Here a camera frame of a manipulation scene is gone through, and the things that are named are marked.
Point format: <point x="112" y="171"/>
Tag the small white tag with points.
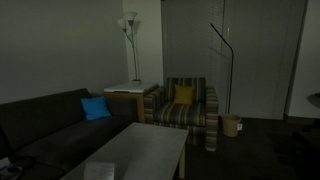
<point x="239" y="127"/>

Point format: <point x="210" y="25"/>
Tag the yellow throw pillow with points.
<point x="184" y="95"/>

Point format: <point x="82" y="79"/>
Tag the dark grey sofa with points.
<point x="60" y="133"/>

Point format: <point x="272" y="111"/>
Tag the printed white paper sheet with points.
<point x="100" y="170"/>

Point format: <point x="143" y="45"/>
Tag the white multi-head floor lamp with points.
<point x="130" y="16"/>

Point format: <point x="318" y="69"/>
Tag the white-topped wooden side table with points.
<point x="128" y="88"/>

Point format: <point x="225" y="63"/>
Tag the light wooden coffee table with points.
<point x="143" y="146"/>

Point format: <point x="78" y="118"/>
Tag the dark round table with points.
<point x="315" y="100"/>

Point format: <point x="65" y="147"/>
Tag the thin black floor lamp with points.
<point x="231" y="83"/>

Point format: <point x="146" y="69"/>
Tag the grey window blinds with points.
<point x="190" y="40"/>

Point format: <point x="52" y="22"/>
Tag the blue throw pillow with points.
<point x="95" y="108"/>

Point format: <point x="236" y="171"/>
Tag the beige waste basket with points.
<point x="230" y="126"/>

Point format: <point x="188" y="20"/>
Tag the striped armchair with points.
<point x="180" y="115"/>

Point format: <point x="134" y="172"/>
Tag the tall grey door panel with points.
<point x="263" y="60"/>

